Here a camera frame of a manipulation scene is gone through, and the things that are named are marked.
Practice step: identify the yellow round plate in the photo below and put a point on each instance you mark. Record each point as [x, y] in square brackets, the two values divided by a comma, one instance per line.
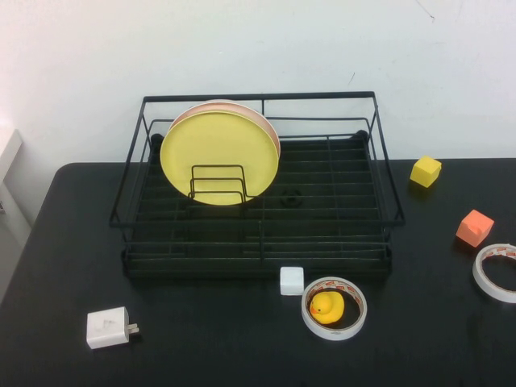
[217, 141]

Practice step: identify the pink round plate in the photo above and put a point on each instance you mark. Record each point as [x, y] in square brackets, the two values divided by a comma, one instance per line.
[225, 106]

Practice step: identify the small white cube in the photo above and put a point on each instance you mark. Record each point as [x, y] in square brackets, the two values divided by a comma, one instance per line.
[291, 281]

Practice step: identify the yellow rubber duck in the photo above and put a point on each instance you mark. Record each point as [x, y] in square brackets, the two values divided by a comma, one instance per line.
[326, 308]

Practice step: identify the white double-sided tape roll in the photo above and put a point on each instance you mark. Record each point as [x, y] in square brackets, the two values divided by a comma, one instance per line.
[477, 274]
[322, 331]

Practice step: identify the yellow foam cube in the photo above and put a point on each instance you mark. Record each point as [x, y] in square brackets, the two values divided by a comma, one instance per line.
[425, 171]

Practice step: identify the white power adapter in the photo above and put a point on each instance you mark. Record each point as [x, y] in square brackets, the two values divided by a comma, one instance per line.
[106, 327]

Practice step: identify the orange foam cube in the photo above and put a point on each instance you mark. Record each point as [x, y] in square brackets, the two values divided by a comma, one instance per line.
[473, 229]

